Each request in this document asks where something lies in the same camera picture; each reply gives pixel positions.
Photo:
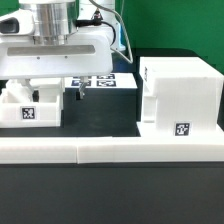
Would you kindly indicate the white marker base plate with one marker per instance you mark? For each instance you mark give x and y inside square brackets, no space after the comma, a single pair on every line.
[111,81]

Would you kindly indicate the white L-shaped fence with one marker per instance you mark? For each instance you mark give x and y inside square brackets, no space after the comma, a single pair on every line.
[90,150]

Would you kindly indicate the white rear drawer tray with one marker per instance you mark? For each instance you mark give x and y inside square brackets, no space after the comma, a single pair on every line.
[42,87]

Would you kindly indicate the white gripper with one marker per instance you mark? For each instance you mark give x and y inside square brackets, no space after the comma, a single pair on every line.
[82,55]

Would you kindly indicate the white front drawer tray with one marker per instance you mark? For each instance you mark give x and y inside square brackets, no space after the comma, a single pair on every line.
[44,113]

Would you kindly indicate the white drawer cabinet box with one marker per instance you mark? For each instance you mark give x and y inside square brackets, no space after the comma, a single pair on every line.
[180,96]

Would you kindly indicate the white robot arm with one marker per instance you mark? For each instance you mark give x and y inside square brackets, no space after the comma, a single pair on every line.
[55,39]

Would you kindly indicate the white drawer tray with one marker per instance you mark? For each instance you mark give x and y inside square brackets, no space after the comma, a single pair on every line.
[44,113]
[42,87]

